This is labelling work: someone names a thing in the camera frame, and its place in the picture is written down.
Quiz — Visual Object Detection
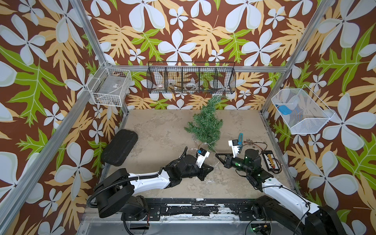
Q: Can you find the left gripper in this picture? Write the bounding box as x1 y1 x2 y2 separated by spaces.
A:
180 162 214 181

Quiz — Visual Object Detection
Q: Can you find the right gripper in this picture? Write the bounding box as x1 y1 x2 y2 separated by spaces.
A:
215 153 253 175

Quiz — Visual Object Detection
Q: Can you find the small green christmas tree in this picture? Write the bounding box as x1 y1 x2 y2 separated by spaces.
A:
184 96 223 151

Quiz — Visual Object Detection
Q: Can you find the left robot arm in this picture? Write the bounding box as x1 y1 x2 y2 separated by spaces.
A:
87 155 214 220

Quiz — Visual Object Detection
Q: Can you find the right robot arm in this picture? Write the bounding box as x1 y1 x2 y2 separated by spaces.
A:
215 149 346 235

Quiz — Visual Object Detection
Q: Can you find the teal plastic tool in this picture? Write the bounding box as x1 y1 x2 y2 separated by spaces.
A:
238 133 243 146

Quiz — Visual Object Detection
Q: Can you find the black terminal board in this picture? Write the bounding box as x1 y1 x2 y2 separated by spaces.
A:
262 150 281 174

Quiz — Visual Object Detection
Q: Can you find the blue object in basket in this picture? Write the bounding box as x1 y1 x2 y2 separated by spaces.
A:
277 105 292 115

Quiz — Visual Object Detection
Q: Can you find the black zipper case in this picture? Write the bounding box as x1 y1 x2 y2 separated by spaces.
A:
101 129 138 166

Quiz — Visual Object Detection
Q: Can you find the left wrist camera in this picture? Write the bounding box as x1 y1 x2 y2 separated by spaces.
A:
196 148 210 168

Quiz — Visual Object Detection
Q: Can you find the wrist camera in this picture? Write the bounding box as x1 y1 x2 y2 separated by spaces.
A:
196 148 210 168
228 140 242 158

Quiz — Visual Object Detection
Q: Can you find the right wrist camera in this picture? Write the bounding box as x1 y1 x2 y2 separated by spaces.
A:
228 140 242 158

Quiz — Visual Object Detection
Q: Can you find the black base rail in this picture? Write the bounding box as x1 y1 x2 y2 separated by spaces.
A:
120 197 280 221

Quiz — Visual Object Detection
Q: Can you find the white wire basket right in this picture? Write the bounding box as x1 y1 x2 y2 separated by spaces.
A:
271 85 335 135

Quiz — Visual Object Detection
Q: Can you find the white wire basket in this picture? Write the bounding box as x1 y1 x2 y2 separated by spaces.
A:
271 85 335 135
87 63 132 107

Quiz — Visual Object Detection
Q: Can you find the black wire basket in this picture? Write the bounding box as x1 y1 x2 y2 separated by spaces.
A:
146 61 237 95

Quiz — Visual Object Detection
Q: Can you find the white wire basket left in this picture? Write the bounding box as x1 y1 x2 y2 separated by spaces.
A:
87 63 132 107

